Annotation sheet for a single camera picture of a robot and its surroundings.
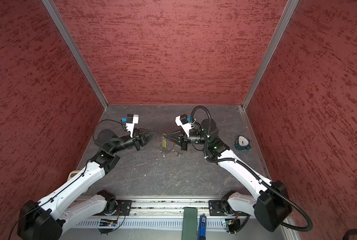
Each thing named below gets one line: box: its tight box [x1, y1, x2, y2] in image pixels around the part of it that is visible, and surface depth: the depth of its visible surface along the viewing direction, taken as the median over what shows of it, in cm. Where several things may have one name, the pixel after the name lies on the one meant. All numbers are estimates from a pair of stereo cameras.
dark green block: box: [181, 207, 198, 240], surface depth 71 cm
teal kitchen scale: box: [234, 135, 251, 150], surface depth 97 cm
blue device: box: [197, 215, 207, 240], surface depth 69 cm
